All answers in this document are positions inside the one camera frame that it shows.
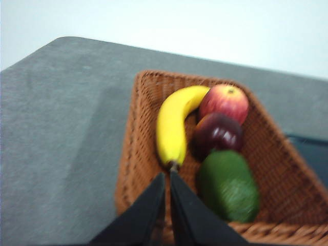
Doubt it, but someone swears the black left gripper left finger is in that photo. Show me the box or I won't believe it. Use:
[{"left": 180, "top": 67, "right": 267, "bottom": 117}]
[{"left": 88, "top": 171, "right": 166, "bottom": 246}]

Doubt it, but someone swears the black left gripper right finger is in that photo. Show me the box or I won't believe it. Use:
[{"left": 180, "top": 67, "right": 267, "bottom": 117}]
[{"left": 170, "top": 170, "right": 248, "bottom": 246}]

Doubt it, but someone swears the green avocado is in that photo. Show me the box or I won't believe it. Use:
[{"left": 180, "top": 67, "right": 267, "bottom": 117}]
[{"left": 196, "top": 150, "right": 261, "bottom": 223}]

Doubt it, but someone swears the brown wicker basket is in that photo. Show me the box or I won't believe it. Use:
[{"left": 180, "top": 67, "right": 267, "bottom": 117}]
[{"left": 114, "top": 70, "right": 328, "bottom": 246}]

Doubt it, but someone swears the yellow banana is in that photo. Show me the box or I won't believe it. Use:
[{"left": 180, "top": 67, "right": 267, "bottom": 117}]
[{"left": 156, "top": 86, "right": 211, "bottom": 172}]

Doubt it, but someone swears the red yellow apple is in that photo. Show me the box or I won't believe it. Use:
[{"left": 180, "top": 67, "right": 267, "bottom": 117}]
[{"left": 199, "top": 84, "right": 250, "bottom": 126}]

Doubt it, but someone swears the black rectangular tray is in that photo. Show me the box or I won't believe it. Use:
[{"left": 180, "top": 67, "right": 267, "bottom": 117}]
[{"left": 284, "top": 133, "right": 328, "bottom": 177}]

